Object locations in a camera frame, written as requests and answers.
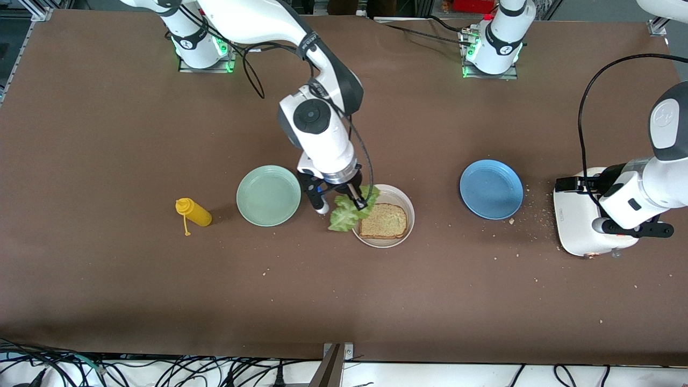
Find green lettuce leaf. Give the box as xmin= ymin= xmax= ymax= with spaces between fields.
xmin=328 ymin=185 xmax=381 ymax=233

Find brown-crusted bread slice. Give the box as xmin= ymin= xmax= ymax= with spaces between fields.
xmin=359 ymin=203 xmax=408 ymax=240

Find yellow mustard squeeze bottle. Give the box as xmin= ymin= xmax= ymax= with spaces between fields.
xmin=175 ymin=198 xmax=213 ymax=237

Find beige plate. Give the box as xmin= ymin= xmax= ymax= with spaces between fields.
xmin=352 ymin=184 xmax=415 ymax=248

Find pale green plate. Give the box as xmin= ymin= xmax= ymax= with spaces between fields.
xmin=236 ymin=165 xmax=302 ymax=227

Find blue plate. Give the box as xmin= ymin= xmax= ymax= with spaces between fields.
xmin=460 ymin=159 xmax=524 ymax=220

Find white two-slot toaster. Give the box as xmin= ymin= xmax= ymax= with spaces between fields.
xmin=553 ymin=167 xmax=642 ymax=258

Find brown table cover sheet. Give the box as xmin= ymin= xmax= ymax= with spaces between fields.
xmin=0 ymin=10 xmax=688 ymax=367

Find grey aluminium bar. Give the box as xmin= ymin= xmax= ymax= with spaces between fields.
xmin=309 ymin=344 xmax=345 ymax=387

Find red box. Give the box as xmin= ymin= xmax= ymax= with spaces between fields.
xmin=453 ymin=0 xmax=495 ymax=14

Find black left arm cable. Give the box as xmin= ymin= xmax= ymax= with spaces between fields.
xmin=578 ymin=54 xmax=688 ymax=209

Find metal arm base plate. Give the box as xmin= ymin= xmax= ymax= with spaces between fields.
xmin=178 ymin=21 xmax=238 ymax=74
xmin=460 ymin=30 xmax=518 ymax=81

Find silver metal bracket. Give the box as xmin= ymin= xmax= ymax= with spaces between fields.
xmin=324 ymin=343 xmax=355 ymax=362

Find aluminium frame profile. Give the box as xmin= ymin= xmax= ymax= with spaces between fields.
xmin=0 ymin=8 xmax=53 ymax=108
xmin=648 ymin=13 xmax=678 ymax=37

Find long black cable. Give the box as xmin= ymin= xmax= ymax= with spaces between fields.
xmin=376 ymin=20 xmax=476 ymax=46

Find tangled black cables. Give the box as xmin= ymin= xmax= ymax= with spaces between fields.
xmin=0 ymin=338 xmax=323 ymax=387

